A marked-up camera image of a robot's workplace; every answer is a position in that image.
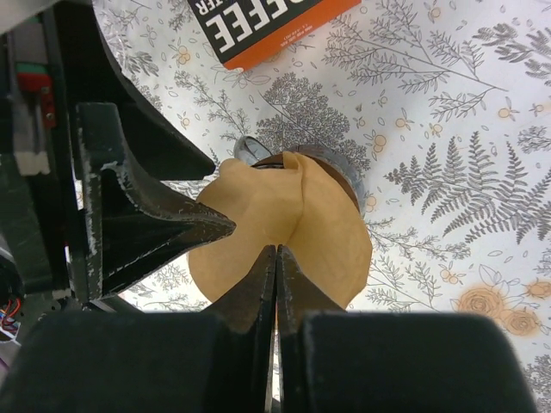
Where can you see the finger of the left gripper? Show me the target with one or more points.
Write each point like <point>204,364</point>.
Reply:
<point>134,224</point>
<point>93,67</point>

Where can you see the round wooden dripper base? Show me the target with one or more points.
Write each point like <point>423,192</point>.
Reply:
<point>276,162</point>

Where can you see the coffee filter paper box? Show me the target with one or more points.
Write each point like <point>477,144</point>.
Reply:
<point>244,33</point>

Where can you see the brown paper coffee filter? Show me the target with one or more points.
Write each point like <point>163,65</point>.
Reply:
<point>314,219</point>

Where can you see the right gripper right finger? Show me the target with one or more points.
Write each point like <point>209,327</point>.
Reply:
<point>332,360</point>

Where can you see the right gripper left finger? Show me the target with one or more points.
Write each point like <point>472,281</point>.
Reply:
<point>215,360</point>

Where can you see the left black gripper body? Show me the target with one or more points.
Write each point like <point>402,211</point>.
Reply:
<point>43,258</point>

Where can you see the grey glass coffee server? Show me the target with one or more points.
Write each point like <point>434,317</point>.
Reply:
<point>250,150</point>

